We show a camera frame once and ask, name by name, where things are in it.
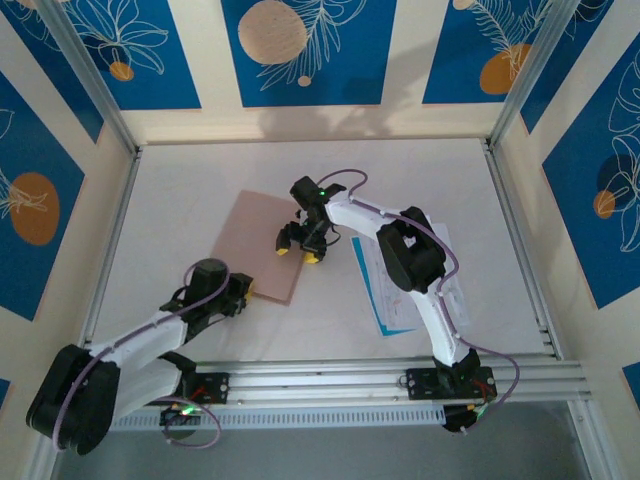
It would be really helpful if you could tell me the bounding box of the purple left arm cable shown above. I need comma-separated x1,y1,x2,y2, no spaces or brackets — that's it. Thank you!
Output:
52,259,232,451

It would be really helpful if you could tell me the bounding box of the pink paper folder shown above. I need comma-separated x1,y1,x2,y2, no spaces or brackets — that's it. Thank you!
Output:
208,188,307,308

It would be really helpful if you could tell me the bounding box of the blue floral wall poster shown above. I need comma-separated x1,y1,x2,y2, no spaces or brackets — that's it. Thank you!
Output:
0,9,105,145
542,44,640,310
519,0,617,135
0,69,87,322
422,0,534,105
221,0,397,108
64,0,202,111

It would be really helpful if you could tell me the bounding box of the white printed paper sheet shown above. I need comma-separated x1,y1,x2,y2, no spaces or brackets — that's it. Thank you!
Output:
355,219,472,335

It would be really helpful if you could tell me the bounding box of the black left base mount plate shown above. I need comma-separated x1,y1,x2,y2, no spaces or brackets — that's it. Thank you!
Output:
177,372,231,406

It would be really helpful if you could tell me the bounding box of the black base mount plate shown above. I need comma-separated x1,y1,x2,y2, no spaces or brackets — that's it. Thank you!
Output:
177,372,231,406
405,367,499,401

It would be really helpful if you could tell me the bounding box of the aluminium frame post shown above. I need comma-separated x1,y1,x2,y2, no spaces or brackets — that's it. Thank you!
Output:
35,0,142,156
487,0,584,151

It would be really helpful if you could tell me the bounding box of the black base electronics box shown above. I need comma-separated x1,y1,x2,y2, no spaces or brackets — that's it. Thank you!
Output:
442,403,490,435

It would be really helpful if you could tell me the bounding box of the aluminium side rail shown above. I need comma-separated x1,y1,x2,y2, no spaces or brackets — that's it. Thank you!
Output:
74,147,144,356
480,139,565,359

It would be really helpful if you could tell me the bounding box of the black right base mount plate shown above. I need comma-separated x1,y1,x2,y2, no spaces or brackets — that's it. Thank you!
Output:
405,367,499,401

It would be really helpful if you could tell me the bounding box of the aluminium front rail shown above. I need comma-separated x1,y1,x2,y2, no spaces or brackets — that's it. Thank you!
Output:
79,352,594,407

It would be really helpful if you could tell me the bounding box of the grey slotted cable duct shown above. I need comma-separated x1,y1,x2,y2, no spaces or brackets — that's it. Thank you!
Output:
107,404,446,434

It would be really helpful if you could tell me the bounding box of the blue paper booklet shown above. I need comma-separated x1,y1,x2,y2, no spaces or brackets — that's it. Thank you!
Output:
349,234,419,339

